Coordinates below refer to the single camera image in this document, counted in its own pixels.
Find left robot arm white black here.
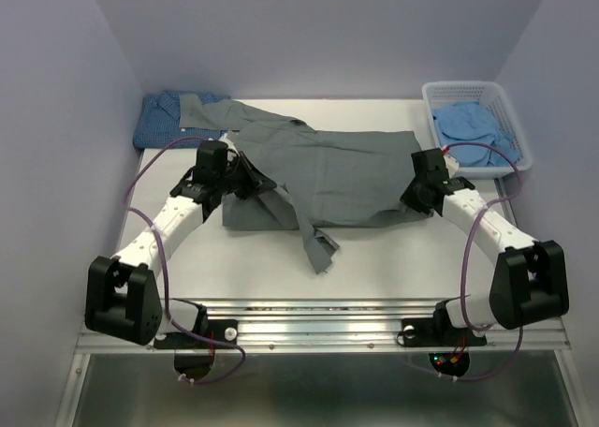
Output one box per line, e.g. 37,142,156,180
84,140,276,346

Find grey long sleeve shirt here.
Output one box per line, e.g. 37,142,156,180
180,94,427,273

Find white plastic basket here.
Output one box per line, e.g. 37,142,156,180
422,81,532,179

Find aluminium mounting rail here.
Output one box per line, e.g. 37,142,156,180
76,299,570,355

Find folded blue checked shirt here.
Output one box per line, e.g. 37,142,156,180
133,90,226,150

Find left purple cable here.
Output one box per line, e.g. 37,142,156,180
124,136,248,385

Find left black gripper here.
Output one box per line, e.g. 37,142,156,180
216,152,275,201

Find light blue crumpled shirt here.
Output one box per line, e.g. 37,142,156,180
431,101,521,168

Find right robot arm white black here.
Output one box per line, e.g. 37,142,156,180
397,148,570,347

